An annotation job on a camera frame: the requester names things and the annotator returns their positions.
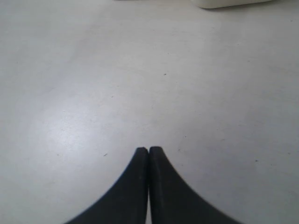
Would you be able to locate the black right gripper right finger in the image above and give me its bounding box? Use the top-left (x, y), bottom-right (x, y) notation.
top-left (149, 147), bottom-right (238, 224)

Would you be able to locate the cream bin marked O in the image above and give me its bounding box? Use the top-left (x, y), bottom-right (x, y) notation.
top-left (191, 0), bottom-right (271, 9)

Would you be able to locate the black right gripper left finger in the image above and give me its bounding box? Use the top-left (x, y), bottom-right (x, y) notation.
top-left (68, 147), bottom-right (149, 224)

